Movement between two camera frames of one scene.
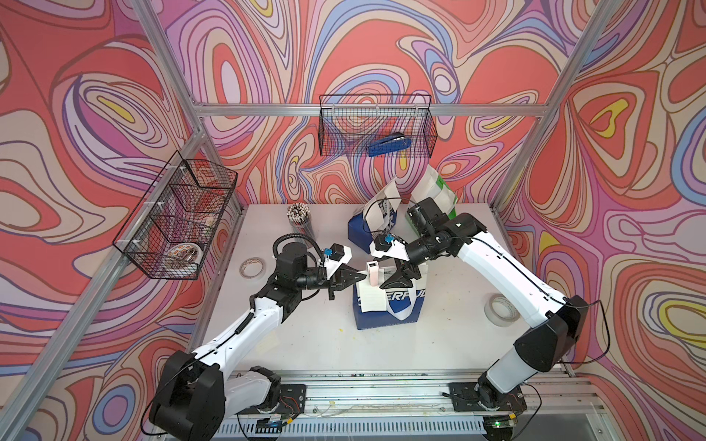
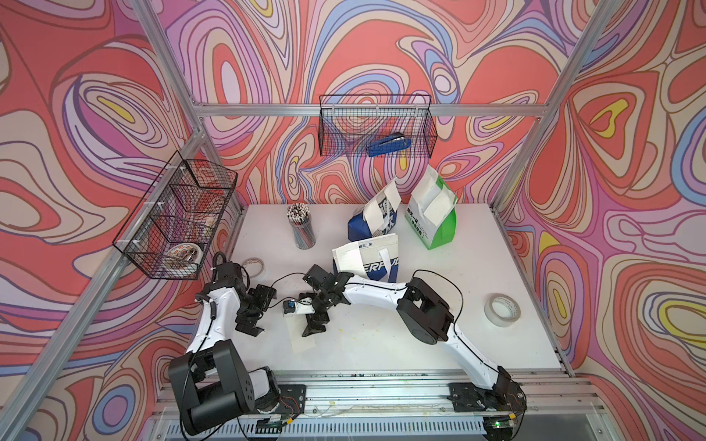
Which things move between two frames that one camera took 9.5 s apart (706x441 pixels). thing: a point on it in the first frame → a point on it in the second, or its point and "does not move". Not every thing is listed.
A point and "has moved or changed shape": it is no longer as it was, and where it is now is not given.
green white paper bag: x=432 y=186 does not move
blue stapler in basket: x=396 y=141 does not move
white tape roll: x=500 y=311 does not move
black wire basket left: x=172 y=229 does not move
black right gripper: x=400 y=279 → x=313 y=327
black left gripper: x=335 y=285 → x=261 y=294
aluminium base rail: x=413 y=405 does not move
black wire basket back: x=348 y=124 does not move
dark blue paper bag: x=404 y=304 has moved or changed shape
